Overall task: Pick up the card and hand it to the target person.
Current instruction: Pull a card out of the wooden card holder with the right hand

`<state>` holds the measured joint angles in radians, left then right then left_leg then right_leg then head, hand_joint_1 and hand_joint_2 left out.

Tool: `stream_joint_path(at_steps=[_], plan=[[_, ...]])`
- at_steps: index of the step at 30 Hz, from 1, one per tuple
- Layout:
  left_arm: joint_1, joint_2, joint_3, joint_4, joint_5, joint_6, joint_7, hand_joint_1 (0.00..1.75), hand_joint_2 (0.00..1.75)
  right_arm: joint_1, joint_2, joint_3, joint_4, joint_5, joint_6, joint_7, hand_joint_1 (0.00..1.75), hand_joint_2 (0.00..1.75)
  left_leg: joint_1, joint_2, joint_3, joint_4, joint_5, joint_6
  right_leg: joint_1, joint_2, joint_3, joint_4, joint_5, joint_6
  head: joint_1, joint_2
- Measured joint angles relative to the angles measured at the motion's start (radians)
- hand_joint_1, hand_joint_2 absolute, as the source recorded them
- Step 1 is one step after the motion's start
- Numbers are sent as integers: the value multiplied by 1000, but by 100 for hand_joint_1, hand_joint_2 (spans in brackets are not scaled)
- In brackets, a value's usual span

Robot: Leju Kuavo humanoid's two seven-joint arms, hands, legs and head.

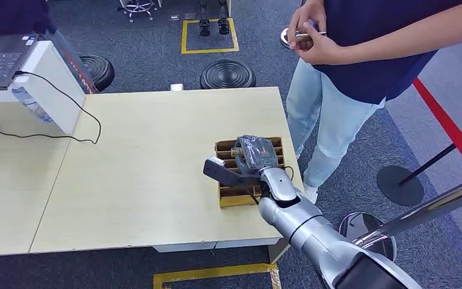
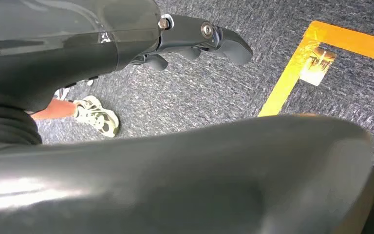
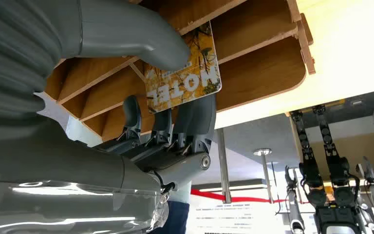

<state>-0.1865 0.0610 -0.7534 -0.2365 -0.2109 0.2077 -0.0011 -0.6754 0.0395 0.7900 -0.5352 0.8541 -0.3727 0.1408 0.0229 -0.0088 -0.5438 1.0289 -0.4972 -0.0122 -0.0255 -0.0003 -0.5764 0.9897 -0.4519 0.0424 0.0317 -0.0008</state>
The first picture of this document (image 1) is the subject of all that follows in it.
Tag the person's right hand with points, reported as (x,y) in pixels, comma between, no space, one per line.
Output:
(304,16)

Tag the person's left hand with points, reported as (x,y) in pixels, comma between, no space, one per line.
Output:
(318,50)

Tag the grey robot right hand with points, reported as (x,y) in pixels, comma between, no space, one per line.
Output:
(255,155)

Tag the phone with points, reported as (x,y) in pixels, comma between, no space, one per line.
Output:
(310,36)

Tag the small tan card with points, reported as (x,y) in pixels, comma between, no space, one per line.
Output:
(236,151)

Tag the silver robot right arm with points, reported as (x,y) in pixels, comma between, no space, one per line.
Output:
(308,233)

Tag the wooden slotted card holder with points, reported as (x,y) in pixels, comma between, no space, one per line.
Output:
(235,197)

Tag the person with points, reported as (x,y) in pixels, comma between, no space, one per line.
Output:
(346,107)

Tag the chrome stanchion base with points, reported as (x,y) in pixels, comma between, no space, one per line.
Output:
(285,39)

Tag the black wheeled stand leg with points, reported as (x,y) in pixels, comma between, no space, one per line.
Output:
(204,26)
(223,24)

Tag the black round ribbed stool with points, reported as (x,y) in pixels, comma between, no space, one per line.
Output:
(227,75)
(98,70)

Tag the yellow tape floor square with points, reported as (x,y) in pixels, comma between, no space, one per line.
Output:
(210,50)

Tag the small white block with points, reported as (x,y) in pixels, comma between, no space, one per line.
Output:
(176,87)

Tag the floor outlet plate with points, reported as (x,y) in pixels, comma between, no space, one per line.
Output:
(174,17)
(190,16)

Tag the chrome chair base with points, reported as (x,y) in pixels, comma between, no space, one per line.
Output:
(139,7)

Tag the white box stand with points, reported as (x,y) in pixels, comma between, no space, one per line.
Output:
(51,91)

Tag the black wrist camera with pale box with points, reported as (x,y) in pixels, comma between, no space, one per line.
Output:
(221,172)

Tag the black stanchion post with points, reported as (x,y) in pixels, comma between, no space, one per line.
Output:
(400,186)

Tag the chrome stanchion post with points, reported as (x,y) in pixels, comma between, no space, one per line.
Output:
(422,213)

